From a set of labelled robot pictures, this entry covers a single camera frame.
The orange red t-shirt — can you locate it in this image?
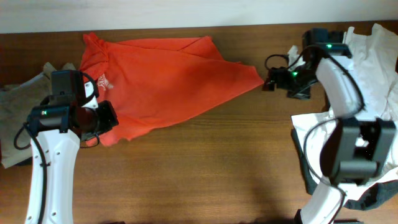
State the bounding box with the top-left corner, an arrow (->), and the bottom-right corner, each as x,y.
80,33 -> 263,146

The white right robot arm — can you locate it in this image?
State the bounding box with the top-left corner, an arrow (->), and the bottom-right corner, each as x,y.
263,28 -> 397,223

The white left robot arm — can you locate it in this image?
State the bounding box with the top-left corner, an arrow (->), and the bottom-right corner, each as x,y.
23,70 -> 119,223

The folded black garment left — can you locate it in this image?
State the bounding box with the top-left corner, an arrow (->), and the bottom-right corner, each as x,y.
16,157 -> 33,166

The folded beige shirt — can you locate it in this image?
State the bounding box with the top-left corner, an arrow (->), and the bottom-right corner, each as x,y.
0,62 -> 77,169

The crumpled white shirt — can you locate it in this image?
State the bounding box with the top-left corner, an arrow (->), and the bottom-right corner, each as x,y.
291,24 -> 397,202

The dark grey garment right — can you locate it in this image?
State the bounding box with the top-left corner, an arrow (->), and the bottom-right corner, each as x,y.
290,129 -> 398,212

